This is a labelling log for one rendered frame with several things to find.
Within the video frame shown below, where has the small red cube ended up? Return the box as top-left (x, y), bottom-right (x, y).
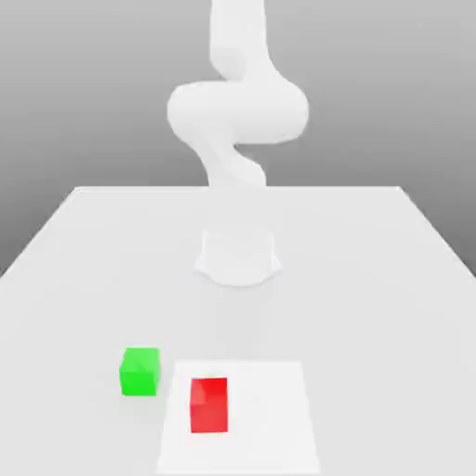
top-left (189, 377), bottom-right (229, 435)

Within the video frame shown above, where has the small green cube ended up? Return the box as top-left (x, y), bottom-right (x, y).
top-left (118, 347), bottom-right (162, 398)

